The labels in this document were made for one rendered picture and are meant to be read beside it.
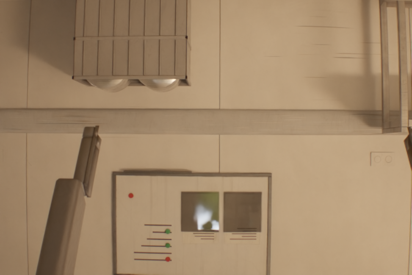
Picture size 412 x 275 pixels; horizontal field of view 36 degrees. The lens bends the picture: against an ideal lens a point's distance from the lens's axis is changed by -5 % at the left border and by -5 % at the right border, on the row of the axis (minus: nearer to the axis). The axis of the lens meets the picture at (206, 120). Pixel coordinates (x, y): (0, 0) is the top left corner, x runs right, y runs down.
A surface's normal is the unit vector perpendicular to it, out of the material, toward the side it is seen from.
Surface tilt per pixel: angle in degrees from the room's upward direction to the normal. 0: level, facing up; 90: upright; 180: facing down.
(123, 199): 90
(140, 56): 90
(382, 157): 90
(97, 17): 90
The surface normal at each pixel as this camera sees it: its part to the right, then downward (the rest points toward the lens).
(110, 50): -0.03, -0.04
